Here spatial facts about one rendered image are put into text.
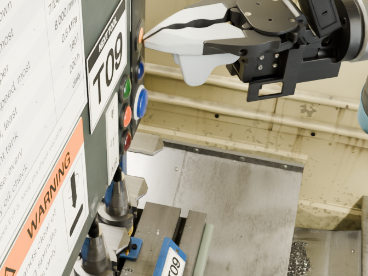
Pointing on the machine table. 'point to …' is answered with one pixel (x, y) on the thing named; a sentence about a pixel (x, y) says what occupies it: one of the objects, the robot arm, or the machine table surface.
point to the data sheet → (35, 98)
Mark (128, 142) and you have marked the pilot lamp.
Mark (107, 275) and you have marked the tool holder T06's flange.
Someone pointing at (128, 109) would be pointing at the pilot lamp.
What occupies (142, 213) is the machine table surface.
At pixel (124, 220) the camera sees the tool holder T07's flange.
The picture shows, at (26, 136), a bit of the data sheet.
